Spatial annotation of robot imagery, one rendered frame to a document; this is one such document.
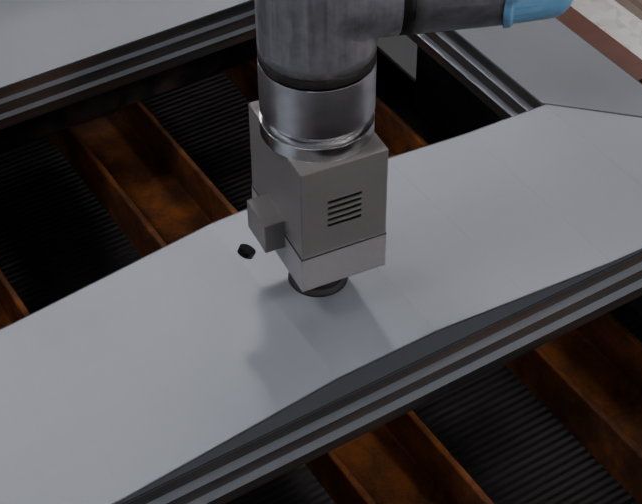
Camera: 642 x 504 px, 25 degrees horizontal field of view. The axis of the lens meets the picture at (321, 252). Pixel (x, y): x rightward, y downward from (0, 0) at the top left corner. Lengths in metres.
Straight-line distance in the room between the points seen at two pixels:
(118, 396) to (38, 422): 0.06
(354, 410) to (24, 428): 0.22
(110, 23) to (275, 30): 0.48
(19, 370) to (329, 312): 0.22
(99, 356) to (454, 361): 0.25
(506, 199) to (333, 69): 0.29
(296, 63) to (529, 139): 0.37
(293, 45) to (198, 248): 0.25
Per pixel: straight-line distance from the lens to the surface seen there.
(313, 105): 0.89
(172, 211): 1.38
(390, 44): 2.18
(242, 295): 1.03
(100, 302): 1.05
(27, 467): 0.97
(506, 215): 1.12
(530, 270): 1.07
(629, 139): 1.22
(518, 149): 1.19
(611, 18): 1.65
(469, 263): 1.07
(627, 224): 1.14
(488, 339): 1.05
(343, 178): 0.93
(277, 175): 0.96
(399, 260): 1.06
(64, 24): 1.34
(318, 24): 0.86
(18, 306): 1.25
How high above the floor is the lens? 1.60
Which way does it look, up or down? 44 degrees down
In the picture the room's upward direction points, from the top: straight up
